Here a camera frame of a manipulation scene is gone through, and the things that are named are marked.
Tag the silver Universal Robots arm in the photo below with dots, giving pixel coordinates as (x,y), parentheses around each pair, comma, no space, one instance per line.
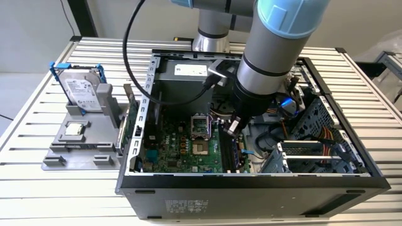
(267,47)

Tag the black RAM slot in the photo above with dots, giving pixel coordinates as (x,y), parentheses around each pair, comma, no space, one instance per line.
(223,150)
(229,163)

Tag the round black speaker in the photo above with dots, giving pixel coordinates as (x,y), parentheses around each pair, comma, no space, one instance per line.
(225,107)

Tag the grey power supply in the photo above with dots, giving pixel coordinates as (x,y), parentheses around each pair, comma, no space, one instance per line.
(182,84)

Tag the metal disk bay cage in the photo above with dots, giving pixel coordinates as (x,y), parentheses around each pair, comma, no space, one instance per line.
(301,146)

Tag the CPU socket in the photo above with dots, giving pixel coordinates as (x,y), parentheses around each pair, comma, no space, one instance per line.
(201,148)

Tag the black case fan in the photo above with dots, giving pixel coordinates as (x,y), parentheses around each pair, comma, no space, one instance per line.
(154,113)

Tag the green motherboard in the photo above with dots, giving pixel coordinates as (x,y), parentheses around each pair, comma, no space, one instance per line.
(170,150)

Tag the black table corner cap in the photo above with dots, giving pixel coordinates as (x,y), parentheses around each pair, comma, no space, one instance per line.
(341,50)
(76,38)

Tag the green graphics card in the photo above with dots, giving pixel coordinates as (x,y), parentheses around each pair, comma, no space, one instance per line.
(134,110)

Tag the blue board connector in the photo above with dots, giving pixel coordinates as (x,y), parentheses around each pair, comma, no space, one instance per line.
(151,157)

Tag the black PC case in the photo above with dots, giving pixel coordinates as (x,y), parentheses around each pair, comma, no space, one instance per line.
(219,202)

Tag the clear plastic bag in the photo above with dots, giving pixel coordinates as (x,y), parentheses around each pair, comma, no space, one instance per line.
(386,42)

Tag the grey parts rack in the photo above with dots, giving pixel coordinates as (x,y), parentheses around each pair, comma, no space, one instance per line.
(94,127)

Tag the hard disk in blue carrier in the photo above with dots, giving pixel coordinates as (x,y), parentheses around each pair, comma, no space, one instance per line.
(78,91)

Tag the silver CPU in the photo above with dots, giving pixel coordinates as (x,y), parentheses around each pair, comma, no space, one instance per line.
(74,130)

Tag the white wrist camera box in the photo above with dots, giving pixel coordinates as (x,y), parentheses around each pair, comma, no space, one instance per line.
(290,108)

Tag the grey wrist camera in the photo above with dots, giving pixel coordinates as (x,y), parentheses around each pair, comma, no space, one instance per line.
(219,68)

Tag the black frame post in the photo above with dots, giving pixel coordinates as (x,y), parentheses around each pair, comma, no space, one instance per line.
(83,18)

